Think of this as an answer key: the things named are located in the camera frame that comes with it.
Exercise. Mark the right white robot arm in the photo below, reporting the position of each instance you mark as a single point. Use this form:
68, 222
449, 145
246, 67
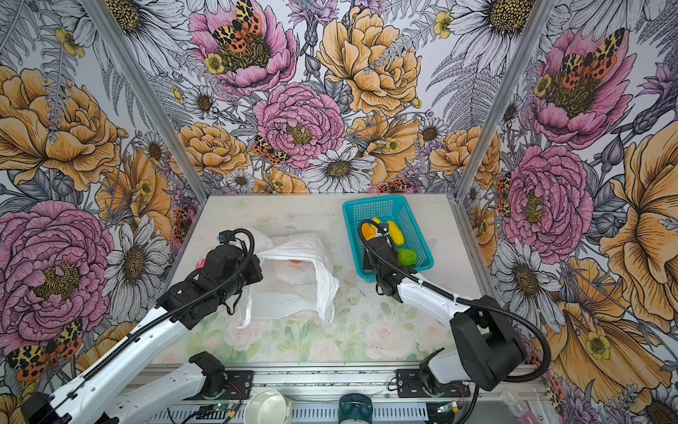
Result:
488, 348

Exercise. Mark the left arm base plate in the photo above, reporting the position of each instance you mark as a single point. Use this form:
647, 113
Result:
233, 385

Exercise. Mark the teal plastic basket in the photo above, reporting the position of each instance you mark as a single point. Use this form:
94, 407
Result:
390, 208

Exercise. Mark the aluminium front rail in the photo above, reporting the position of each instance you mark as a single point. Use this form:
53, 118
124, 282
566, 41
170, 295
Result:
303, 382

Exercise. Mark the white plastic bag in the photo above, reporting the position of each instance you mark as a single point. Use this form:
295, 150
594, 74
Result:
288, 288

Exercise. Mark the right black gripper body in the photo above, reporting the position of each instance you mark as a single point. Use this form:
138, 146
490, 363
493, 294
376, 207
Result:
367, 265

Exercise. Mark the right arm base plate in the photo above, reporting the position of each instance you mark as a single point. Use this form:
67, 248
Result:
415, 383

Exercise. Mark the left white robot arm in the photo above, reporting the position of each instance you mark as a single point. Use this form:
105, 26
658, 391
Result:
85, 398

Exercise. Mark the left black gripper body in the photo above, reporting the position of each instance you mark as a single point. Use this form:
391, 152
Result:
248, 274

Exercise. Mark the white round cup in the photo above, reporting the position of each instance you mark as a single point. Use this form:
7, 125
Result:
268, 407

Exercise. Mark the green fruit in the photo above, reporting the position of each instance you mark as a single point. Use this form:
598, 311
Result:
407, 257

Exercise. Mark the orange yellow mango fruit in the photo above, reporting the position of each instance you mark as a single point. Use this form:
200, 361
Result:
368, 231

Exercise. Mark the pink plastic object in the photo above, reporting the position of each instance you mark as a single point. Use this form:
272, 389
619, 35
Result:
518, 408

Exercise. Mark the dark green round container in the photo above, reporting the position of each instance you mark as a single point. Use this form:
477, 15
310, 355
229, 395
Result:
355, 409

